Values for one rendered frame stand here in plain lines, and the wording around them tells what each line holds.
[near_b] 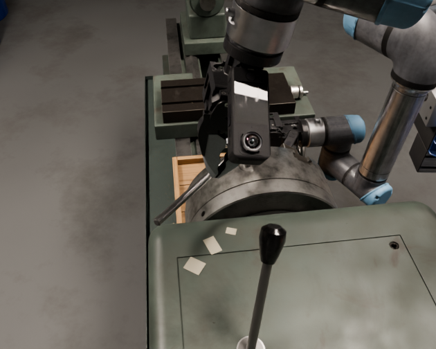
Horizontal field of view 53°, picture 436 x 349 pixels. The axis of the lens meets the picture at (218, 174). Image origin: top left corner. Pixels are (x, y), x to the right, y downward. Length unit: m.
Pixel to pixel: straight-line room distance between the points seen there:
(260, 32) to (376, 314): 0.40
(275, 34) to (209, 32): 1.38
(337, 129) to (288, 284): 0.59
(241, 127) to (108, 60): 3.17
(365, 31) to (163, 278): 0.66
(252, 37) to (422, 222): 0.43
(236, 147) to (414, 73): 0.56
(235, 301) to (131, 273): 1.56
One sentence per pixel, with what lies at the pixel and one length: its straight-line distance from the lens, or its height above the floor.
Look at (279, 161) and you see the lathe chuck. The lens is 0.83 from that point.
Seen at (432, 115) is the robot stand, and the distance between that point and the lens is 1.34.
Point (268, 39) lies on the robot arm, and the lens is 0.49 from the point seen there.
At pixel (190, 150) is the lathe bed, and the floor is 0.86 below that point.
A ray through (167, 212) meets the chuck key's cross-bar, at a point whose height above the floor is 1.32.
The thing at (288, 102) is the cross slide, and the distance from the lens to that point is 1.43.
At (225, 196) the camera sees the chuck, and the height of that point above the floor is 1.21.
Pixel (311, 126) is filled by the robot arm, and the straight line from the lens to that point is 1.12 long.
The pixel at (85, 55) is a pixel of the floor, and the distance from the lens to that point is 3.76.
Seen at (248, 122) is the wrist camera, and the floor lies 1.49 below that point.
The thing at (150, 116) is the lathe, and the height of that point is 0.54.
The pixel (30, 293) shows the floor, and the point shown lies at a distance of 2.24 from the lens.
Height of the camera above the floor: 1.80
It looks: 45 degrees down
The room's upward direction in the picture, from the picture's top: straight up
